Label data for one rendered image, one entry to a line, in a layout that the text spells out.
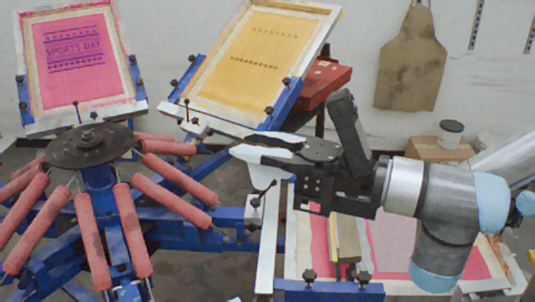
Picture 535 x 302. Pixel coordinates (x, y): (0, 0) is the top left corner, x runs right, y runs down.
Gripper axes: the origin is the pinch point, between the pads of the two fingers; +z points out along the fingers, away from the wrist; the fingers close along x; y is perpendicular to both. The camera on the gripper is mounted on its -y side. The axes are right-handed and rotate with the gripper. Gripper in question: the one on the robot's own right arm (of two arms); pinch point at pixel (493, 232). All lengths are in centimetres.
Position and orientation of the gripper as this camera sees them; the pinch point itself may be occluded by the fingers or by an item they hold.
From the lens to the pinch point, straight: 164.0
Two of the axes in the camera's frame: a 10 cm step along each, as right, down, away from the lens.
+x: 10.0, 0.4, -0.6
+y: -0.7, 5.3, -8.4
